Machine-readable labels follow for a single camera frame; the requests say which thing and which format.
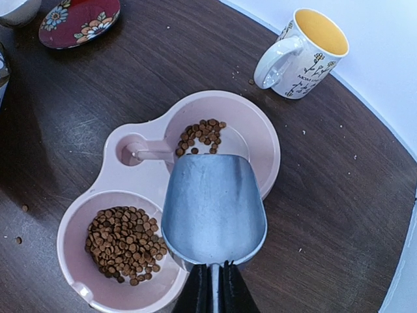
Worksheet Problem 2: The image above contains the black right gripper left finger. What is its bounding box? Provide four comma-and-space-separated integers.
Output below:
172, 265, 209, 313

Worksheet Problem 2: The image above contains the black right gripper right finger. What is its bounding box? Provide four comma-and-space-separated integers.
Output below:
222, 261, 260, 313

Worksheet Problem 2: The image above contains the metal food scoop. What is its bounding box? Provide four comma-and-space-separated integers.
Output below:
161, 155, 267, 312

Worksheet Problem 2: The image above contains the pink double pet bowl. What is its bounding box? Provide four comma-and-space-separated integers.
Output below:
57, 90, 281, 312

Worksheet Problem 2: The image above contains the brown pet food bag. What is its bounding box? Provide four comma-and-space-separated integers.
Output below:
0, 43, 11, 105

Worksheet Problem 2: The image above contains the brown kibble pet food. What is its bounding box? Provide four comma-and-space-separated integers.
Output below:
85, 206, 167, 286

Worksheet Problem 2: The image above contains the floral mug yellow inside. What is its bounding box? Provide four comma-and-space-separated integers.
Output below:
253, 8, 349, 100

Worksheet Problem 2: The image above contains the small patterned cup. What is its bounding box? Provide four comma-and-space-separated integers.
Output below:
38, 0, 121, 50

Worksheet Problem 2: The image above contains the white ceramic bowl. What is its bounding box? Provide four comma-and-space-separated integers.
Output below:
0, 0, 42, 28

